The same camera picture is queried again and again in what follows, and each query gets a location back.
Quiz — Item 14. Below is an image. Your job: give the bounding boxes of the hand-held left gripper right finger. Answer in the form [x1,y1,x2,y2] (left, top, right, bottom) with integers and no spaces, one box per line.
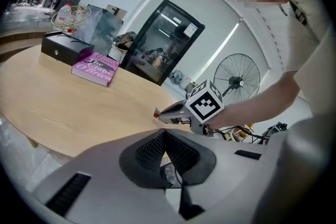
[165,128,289,224]

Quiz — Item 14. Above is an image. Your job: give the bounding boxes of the black round-base standing fan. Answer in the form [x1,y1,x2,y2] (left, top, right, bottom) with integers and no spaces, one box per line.
[213,53,261,106]

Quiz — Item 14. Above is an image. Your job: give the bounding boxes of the cardboard sheet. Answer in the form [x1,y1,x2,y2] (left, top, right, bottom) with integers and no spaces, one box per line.
[106,4,128,20]

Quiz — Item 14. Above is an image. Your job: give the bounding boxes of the wooden steps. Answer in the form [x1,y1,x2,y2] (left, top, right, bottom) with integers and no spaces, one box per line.
[0,30,50,61]

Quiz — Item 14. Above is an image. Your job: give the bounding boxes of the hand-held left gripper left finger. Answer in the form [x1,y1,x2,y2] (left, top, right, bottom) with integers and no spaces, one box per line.
[33,128,169,224]

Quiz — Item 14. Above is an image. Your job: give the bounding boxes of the blue cloth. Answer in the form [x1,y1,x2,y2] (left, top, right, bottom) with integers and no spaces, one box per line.
[169,69,190,91]

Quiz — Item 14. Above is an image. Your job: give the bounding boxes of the black glass-door fridge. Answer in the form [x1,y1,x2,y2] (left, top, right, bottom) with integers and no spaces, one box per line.
[123,0,206,87]

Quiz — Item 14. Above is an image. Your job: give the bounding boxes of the black strap pouch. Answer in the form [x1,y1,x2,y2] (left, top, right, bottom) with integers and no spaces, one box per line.
[288,0,308,26]

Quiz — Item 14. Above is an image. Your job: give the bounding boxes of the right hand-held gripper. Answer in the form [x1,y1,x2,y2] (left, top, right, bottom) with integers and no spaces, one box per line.
[158,79,225,136]

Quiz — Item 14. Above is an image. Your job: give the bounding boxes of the person's white shirt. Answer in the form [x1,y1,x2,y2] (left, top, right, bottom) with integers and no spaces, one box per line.
[282,0,336,118]

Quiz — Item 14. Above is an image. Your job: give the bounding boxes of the clear water jug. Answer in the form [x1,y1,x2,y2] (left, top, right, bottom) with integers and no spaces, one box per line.
[59,2,76,25]

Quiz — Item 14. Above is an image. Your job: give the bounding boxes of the wooden coffee table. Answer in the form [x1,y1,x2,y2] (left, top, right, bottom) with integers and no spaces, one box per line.
[0,43,192,158]

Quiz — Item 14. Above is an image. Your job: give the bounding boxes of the person's right forearm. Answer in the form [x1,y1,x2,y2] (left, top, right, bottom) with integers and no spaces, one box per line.
[211,70,302,132]

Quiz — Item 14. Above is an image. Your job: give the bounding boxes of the grey plastic-wrapped bin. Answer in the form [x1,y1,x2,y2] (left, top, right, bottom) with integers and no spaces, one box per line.
[86,4,124,57]

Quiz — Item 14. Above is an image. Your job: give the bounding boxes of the black box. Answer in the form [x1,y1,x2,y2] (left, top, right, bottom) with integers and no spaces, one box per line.
[41,31,95,67]

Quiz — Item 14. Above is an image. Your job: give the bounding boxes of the pink book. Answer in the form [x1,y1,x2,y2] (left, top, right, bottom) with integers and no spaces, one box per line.
[71,51,121,88]

